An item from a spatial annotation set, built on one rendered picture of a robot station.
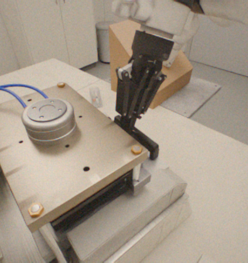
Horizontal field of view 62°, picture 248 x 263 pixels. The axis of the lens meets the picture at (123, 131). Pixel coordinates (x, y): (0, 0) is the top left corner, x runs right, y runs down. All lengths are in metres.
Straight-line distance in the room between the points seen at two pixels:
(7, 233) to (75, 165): 0.24
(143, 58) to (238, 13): 0.16
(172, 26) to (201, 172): 0.53
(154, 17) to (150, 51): 0.05
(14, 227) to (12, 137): 0.19
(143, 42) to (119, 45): 0.64
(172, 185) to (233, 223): 0.34
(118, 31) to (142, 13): 0.67
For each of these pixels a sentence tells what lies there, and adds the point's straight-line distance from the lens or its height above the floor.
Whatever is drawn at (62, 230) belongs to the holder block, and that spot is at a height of 0.99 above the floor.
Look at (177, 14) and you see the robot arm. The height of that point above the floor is 1.26.
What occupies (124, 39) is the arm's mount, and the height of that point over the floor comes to 1.03.
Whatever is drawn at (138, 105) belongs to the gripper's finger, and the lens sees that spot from 0.45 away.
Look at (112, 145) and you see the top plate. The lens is 0.31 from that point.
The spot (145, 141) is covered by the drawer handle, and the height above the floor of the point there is 1.01.
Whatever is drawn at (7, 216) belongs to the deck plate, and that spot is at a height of 0.93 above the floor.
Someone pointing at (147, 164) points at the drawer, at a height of 0.97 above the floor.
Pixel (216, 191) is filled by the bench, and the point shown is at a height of 0.75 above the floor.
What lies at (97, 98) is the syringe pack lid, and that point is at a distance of 1.06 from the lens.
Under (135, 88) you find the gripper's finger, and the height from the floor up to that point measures 1.13.
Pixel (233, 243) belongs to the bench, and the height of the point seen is 0.75.
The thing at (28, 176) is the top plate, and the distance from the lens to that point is 0.30.
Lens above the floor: 1.33
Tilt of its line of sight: 41 degrees down
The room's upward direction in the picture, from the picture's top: straight up
